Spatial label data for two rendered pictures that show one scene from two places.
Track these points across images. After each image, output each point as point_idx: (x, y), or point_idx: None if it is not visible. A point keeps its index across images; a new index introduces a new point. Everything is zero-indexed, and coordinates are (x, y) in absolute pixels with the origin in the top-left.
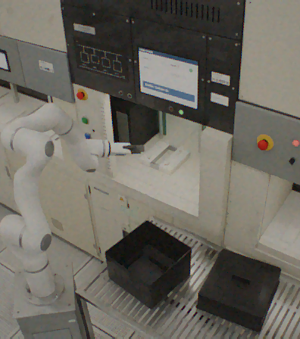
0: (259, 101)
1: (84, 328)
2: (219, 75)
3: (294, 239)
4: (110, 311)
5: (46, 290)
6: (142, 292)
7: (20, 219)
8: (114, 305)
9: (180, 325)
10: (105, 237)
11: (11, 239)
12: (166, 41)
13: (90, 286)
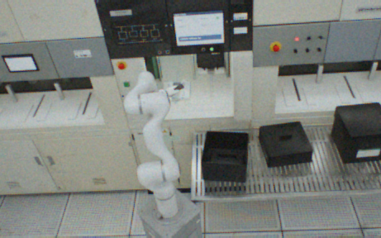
0: (268, 22)
1: None
2: (239, 14)
3: (293, 102)
4: (224, 197)
5: (176, 208)
6: (238, 173)
7: (152, 163)
8: (222, 192)
9: (269, 181)
10: None
11: (155, 178)
12: (196, 3)
13: (197, 191)
